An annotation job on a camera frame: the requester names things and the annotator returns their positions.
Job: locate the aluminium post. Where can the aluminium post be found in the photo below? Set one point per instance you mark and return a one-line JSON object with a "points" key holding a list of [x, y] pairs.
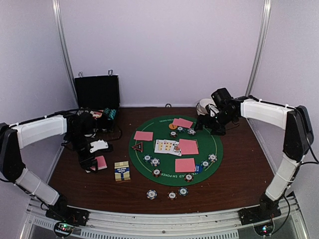
{"points": [[265, 20], [60, 29]]}

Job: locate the blue green fifty chip stack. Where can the blue green fifty chip stack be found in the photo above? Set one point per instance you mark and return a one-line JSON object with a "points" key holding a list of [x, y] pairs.
{"points": [[183, 191]]}

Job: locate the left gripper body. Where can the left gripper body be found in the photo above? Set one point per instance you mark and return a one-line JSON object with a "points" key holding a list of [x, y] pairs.
{"points": [[84, 161]]}

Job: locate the black poker case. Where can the black poker case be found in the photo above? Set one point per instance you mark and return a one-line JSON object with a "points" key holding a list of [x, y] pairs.
{"points": [[98, 93]]}

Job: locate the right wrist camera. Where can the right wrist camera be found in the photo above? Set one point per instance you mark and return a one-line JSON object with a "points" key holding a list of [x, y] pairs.
{"points": [[221, 98]]}

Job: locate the ten chips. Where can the ten chips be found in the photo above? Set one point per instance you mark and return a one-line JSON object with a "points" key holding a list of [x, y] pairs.
{"points": [[191, 131], [212, 158], [155, 162]]}

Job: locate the hundred chips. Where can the hundred chips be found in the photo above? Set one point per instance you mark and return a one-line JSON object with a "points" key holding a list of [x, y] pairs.
{"points": [[156, 172], [173, 134], [189, 177]]}

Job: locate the left aluminium post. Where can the left aluminium post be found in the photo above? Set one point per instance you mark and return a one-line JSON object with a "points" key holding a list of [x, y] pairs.
{"points": [[60, 29]]}

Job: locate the red-backed card deck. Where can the red-backed card deck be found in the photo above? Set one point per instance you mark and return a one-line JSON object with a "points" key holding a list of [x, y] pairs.
{"points": [[98, 163]]}

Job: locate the upper white bowl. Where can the upper white bowl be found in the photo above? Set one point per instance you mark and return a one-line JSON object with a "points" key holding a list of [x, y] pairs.
{"points": [[204, 102]]}

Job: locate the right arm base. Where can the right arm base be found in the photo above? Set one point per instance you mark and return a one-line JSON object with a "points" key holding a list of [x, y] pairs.
{"points": [[255, 214]]}

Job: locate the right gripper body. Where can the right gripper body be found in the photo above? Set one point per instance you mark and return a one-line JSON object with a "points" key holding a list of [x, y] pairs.
{"points": [[217, 124]]}

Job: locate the right aluminium post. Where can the right aluminium post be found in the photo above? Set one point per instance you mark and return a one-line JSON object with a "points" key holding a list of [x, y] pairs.
{"points": [[265, 20]]}

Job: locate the white bowl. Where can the white bowl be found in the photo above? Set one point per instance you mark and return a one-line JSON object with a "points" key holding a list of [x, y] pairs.
{"points": [[201, 110], [204, 102]]}

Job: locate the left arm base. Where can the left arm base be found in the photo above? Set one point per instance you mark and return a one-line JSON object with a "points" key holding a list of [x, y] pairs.
{"points": [[74, 216]]}

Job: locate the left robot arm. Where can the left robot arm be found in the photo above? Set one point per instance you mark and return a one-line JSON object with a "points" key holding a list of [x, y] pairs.
{"points": [[76, 130]]}

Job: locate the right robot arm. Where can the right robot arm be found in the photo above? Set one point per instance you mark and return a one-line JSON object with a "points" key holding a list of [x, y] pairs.
{"points": [[291, 124]]}

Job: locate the lower white bowl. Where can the lower white bowl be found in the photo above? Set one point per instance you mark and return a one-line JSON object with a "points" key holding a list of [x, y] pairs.
{"points": [[201, 110]]}

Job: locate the dealt red card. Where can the dealt red card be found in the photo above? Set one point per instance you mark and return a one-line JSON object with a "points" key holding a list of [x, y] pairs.
{"points": [[185, 165], [143, 135], [182, 123]]}

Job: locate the teal chips in case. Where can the teal chips in case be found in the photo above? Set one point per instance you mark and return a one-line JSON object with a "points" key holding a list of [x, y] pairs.
{"points": [[110, 114]]}

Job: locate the fifty chips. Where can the fifty chips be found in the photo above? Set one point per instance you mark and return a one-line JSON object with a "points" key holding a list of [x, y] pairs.
{"points": [[205, 164], [147, 158], [180, 129]]}

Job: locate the face-up white card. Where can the face-up white card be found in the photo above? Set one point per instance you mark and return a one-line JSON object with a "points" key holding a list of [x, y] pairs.
{"points": [[159, 146]]}

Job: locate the brown hundred chip stack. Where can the brown hundred chip stack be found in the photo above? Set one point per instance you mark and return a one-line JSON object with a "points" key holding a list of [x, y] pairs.
{"points": [[172, 195]]}

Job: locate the gold blue card box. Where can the gold blue card box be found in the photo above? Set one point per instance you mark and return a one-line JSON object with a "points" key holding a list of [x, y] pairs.
{"points": [[122, 171]]}

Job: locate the orange big blind button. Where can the orange big blind button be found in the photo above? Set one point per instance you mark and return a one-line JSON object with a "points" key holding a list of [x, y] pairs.
{"points": [[171, 126]]}

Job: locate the blue peach ten chip stack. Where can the blue peach ten chip stack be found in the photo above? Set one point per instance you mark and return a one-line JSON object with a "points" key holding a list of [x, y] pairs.
{"points": [[151, 194]]}

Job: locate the round green poker mat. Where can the round green poker mat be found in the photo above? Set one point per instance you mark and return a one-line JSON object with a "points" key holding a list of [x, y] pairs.
{"points": [[207, 144]]}

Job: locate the triangular all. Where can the triangular all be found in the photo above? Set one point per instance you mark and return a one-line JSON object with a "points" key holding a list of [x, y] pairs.
{"points": [[138, 147]]}

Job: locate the blue small blind button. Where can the blue small blind button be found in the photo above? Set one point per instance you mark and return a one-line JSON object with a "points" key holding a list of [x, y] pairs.
{"points": [[198, 169]]}

